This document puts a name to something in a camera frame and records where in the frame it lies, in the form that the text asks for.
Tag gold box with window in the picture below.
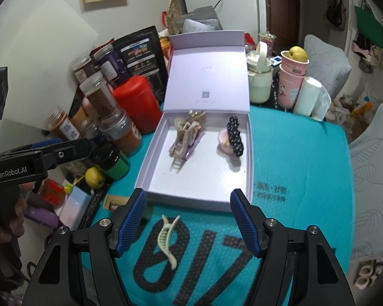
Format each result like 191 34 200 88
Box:
103 194 129 212

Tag cream hair claw clip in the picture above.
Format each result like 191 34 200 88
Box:
157 215 181 271

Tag black polka dot scrunchie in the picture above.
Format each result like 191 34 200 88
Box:
227 115 244 157

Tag gold charm keychain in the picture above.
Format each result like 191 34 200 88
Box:
187 110 206 124

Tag operator left hand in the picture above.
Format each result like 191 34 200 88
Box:
0 182 34 244

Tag labelled amber spice jar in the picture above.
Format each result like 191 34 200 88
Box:
44 108 81 141

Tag yellow green fruit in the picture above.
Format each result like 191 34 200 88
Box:
84 167 105 189

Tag green black jar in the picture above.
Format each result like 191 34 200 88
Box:
96 146 130 180

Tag orange powder clear jar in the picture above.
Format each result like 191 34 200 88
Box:
99 109 142 156

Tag white blue power bank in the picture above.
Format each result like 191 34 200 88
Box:
54 186 91 230

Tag brown powder clear jar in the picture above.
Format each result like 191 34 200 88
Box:
79 72 118 119

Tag teal bubble mailer mat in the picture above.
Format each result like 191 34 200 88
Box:
117 107 355 305

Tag red cylindrical canister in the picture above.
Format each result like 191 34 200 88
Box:
113 75 162 134

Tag pink round jar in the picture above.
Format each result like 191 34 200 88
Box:
218 129 234 156

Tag lavender open gift box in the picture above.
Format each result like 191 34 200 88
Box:
135 30 254 211

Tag purple label jar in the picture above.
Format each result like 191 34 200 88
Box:
93 44 130 88

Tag beige large hair claw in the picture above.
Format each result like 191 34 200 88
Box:
169 118 205 173

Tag black snack pouch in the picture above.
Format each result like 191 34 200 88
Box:
113 26 168 104

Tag white quilted chair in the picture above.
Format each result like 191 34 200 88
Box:
349 103 383 262

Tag pale green white kettle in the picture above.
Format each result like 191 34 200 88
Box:
246 42 272 104

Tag pink panda paper cup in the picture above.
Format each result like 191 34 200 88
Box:
277 50 309 109

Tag yellow fruit on cup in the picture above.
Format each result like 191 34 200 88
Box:
289 46 308 63

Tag white refrigerator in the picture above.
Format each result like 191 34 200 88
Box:
185 0 267 41

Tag brown door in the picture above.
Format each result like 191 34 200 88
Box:
266 0 300 50

